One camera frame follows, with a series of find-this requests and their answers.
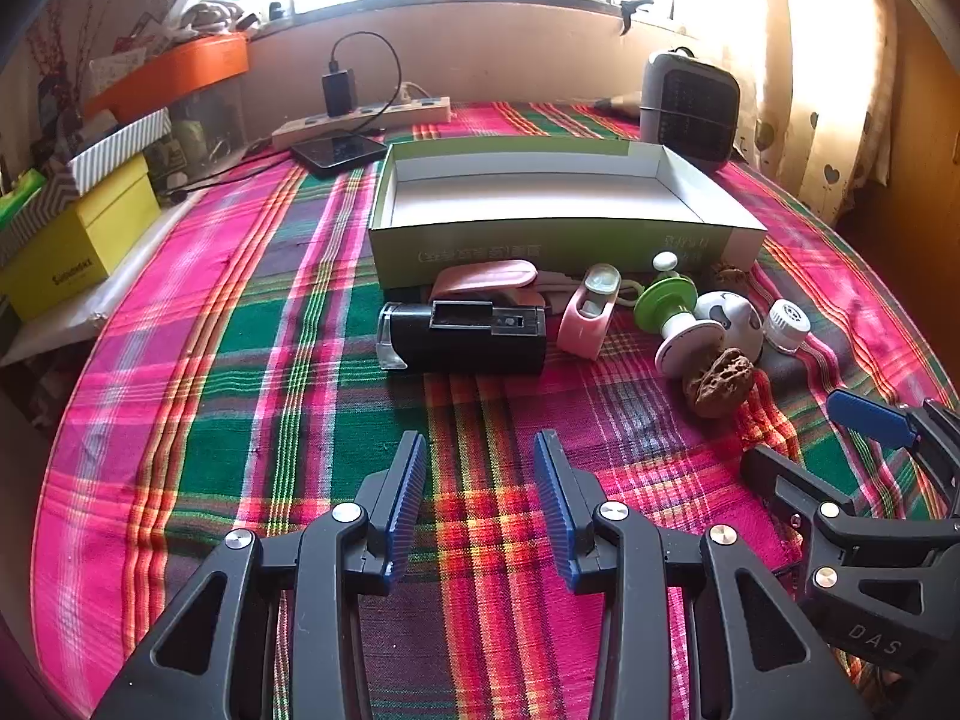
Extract wooden cabinet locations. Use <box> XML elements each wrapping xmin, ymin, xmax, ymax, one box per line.
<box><xmin>847</xmin><ymin>15</ymin><xmax>960</xmax><ymax>241</ymax></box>

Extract green tissue pack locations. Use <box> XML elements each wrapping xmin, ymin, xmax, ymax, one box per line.
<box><xmin>0</xmin><ymin>169</ymin><xmax>46</xmax><ymax>230</ymax></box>

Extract grey space heater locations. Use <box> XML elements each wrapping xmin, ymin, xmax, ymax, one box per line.
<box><xmin>639</xmin><ymin>47</ymin><xmax>742</xmax><ymax>170</ymax></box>

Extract black charger adapter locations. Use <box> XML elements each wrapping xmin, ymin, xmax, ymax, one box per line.
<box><xmin>321</xmin><ymin>69</ymin><xmax>357</xmax><ymax>119</ymax></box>

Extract grey usb cable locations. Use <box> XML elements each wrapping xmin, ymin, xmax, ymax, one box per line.
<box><xmin>534</xmin><ymin>268</ymin><xmax>586</xmax><ymax>316</ymax></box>

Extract green cardboard box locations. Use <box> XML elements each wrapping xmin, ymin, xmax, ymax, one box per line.
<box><xmin>366</xmin><ymin>136</ymin><xmax>770</xmax><ymax>292</ymax></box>

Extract white panda ball toy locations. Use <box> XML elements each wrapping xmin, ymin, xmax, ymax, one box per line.
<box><xmin>694</xmin><ymin>290</ymin><xmax>764</xmax><ymax>361</ymax></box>

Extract clear plastic container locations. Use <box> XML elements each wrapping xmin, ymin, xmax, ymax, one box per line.
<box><xmin>169</xmin><ymin>82</ymin><xmax>247</xmax><ymax>166</ymax></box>

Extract yellow box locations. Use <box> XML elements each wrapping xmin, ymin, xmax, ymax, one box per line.
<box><xmin>0</xmin><ymin>154</ymin><xmax>162</xmax><ymax>322</ymax></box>

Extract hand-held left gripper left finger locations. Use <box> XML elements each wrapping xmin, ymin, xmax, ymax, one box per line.
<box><xmin>90</xmin><ymin>431</ymin><xmax>428</xmax><ymax>720</ymax></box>

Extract black smartphone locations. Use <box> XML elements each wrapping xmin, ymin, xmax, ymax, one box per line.
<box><xmin>291</xmin><ymin>131</ymin><xmax>387</xmax><ymax>179</ymax></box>

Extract cream curtain with hearts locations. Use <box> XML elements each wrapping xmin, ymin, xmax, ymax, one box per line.
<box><xmin>739</xmin><ymin>0</ymin><xmax>901</xmax><ymax>222</ymax></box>

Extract plaid tablecloth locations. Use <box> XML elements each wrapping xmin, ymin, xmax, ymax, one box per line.
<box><xmin>34</xmin><ymin>99</ymin><xmax>960</xmax><ymax>720</ymax></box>

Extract orange box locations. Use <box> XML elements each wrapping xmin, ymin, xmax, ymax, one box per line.
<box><xmin>82</xmin><ymin>34</ymin><xmax>250</xmax><ymax>125</ymax></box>

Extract black flashlight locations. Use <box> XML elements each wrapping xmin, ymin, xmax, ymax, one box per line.
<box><xmin>377</xmin><ymin>298</ymin><xmax>547</xmax><ymax>376</ymax></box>

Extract white board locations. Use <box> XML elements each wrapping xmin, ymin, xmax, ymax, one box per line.
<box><xmin>0</xmin><ymin>191</ymin><xmax>203</xmax><ymax>368</ymax></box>

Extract grey striped box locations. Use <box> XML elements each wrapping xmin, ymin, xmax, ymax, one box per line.
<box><xmin>0</xmin><ymin>109</ymin><xmax>172</xmax><ymax>263</ymax></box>

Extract paper card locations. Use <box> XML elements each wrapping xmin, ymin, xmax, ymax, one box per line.
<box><xmin>88</xmin><ymin>49</ymin><xmax>147</xmax><ymax>91</ymax></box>

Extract pink clip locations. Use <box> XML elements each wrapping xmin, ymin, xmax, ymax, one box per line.
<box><xmin>431</xmin><ymin>259</ymin><xmax>541</xmax><ymax>308</ymax></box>

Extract black charging cable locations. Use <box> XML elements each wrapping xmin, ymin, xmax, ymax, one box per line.
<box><xmin>328</xmin><ymin>31</ymin><xmax>404</xmax><ymax>137</ymax></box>

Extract red flower branches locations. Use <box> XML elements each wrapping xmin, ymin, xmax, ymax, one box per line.
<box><xmin>26</xmin><ymin>0</ymin><xmax>102</xmax><ymax>91</ymax></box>

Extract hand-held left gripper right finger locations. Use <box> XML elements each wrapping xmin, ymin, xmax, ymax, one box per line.
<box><xmin>532</xmin><ymin>429</ymin><xmax>875</xmax><ymax>720</ymax></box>

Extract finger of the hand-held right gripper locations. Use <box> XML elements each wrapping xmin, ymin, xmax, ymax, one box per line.
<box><xmin>741</xmin><ymin>444</ymin><xmax>960</xmax><ymax>683</ymax></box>
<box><xmin>827</xmin><ymin>388</ymin><xmax>960</xmax><ymax>522</ymax></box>

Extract white plastic bags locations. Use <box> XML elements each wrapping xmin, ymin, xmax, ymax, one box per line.
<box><xmin>161</xmin><ymin>0</ymin><xmax>260</xmax><ymax>38</ymax></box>

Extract thin black cable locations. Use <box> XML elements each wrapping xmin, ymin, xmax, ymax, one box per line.
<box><xmin>161</xmin><ymin>139</ymin><xmax>301</xmax><ymax>202</ymax></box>

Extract white power strip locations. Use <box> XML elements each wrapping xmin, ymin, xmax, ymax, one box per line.
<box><xmin>271</xmin><ymin>96</ymin><xmax>452</xmax><ymax>151</ymax></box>

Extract pink roller with clear lens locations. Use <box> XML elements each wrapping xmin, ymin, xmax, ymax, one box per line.
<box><xmin>556</xmin><ymin>262</ymin><xmax>622</xmax><ymax>355</ymax></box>

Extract small white round cap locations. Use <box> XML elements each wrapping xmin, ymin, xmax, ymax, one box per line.
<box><xmin>763</xmin><ymin>298</ymin><xmax>812</xmax><ymax>355</ymax></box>

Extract green and white spool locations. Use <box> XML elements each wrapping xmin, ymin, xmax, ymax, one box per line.
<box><xmin>634</xmin><ymin>274</ymin><xmax>728</xmax><ymax>376</ymax></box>

